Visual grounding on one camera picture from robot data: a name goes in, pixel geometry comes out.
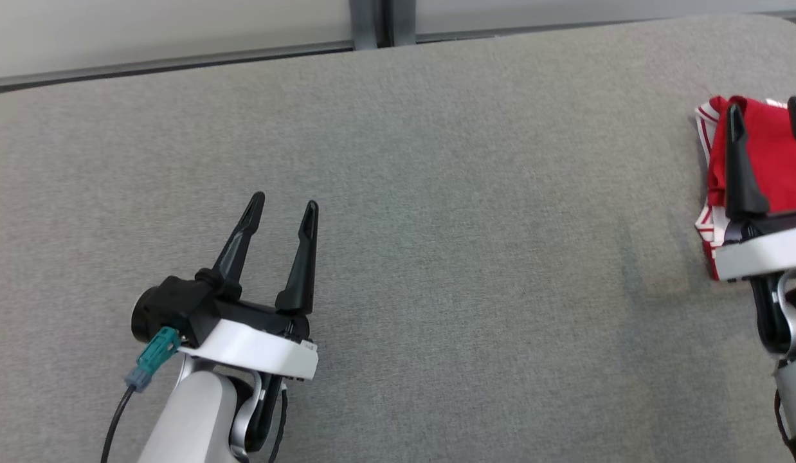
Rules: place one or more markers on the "grey wall base rail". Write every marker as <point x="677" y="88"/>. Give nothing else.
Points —
<point x="147" y="67"/>
<point x="565" y="27"/>

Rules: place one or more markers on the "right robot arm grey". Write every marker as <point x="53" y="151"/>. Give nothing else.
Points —
<point x="793" y="386"/>

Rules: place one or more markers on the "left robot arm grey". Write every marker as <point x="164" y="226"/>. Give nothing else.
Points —
<point x="192" y="418"/>

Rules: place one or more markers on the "red shorts with white trim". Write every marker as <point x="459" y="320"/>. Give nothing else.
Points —
<point x="768" y="154"/>

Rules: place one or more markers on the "grey double partition post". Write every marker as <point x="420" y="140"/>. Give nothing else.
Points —
<point x="366" y="22"/>

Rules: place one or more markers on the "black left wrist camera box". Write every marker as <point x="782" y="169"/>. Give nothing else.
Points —
<point x="173" y="308"/>

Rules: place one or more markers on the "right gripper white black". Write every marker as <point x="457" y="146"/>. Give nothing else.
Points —
<point x="764" y="251"/>

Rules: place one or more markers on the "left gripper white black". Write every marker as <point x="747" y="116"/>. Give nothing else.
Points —
<point x="256" y="350"/>

